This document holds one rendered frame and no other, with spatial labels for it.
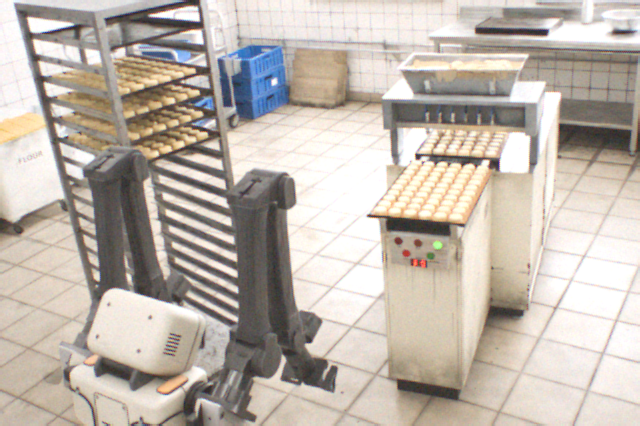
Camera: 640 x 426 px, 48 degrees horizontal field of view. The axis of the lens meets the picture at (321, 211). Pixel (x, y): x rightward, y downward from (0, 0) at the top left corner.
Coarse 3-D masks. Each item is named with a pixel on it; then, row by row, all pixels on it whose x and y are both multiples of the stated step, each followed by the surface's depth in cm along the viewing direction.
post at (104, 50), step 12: (96, 12) 248; (96, 24) 250; (96, 36) 253; (108, 48) 255; (108, 60) 256; (108, 72) 257; (108, 84) 259; (108, 96) 262; (120, 108) 264; (120, 120) 265; (120, 132) 266; (120, 144) 270
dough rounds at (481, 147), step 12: (444, 132) 376; (456, 132) 373; (468, 132) 373; (504, 132) 362; (432, 144) 357; (444, 144) 355; (456, 144) 354; (468, 144) 352; (480, 144) 350; (492, 144) 349; (504, 144) 354; (480, 156) 341; (492, 156) 338
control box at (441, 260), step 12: (408, 240) 290; (420, 240) 287; (432, 240) 286; (444, 240) 284; (396, 252) 294; (420, 252) 290; (432, 252) 288; (444, 252) 286; (408, 264) 295; (420, 264) 292; (432, 264) 290; (444, 264) 288
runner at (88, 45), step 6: (36, 36) 293; (42, 36) 289; (48, 36) 285; (54, 36) 282; (54, 42) 284; (60, 42) 280; (66, 42) 277; (72, 42) 273; (78, 42) 270; (84, 42) 267; (90, 42) 264; (96, 42) 261; (84, 48) 268; (90, 48) 265; (96, 48) 262
